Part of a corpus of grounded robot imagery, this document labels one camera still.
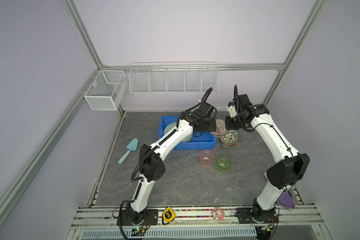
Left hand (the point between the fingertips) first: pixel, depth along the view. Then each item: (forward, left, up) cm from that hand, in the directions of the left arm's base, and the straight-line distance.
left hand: (215, 129), depth 82 cm
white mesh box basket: (+37, +68, +1) cm, 78 cm away
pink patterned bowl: (+2, -5, -3) cm, 6 cm away
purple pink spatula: (-33, -35, -22) cm, 53 cm away
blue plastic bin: (+7, +2, -23) cm, 25 cm away
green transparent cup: (-12, -6, -20) cm, 24 cm away
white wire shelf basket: (+39, +24, +7) cm, 47 cm away
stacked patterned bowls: (+2, -12, -17) cm, 21 cm away
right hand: (+1, -8, 0) cm, 8 cm away
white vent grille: (-45, 0, -23) cm, 51 cm away
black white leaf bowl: (+6, -15, -14) cm, 21 cm away
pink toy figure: (-38, +3, -19) cm, 42 cm away
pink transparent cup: (-6, +4, -21) cm, 22 cm away
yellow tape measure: (-37, +27, -20) cm, 50 cm away
